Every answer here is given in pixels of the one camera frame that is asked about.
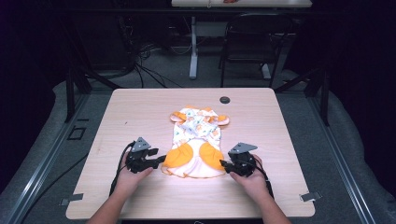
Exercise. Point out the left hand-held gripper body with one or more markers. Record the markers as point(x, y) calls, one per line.
point(138, 157)

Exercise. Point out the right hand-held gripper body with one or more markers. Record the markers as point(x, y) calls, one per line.
point(243, 160)

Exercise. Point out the orange and white pet garment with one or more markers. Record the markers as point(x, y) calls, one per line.
point(196, 143)

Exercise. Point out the person's left hand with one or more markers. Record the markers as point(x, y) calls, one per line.
point(130, 180)

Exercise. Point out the person's right hand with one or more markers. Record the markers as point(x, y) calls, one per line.
point(253, 183)

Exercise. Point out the round grey table grommet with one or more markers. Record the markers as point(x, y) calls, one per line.
point(224, 100)

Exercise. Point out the white table leg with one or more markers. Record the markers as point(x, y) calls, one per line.
point(193, 49)

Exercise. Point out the black metal chair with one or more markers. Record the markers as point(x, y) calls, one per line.
point(255, 40)

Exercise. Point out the orange item on background table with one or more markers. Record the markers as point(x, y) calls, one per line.
point(231, 1)

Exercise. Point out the grey metal table bracket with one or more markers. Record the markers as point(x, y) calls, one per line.
point(72, 198)
point(310, 196)

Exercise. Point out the aluminium floor rail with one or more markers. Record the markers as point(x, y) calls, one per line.
point(46, 161)
point(345, 165)

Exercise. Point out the black metal frame stand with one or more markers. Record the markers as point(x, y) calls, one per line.
point(323, 93)
point(73, 77)

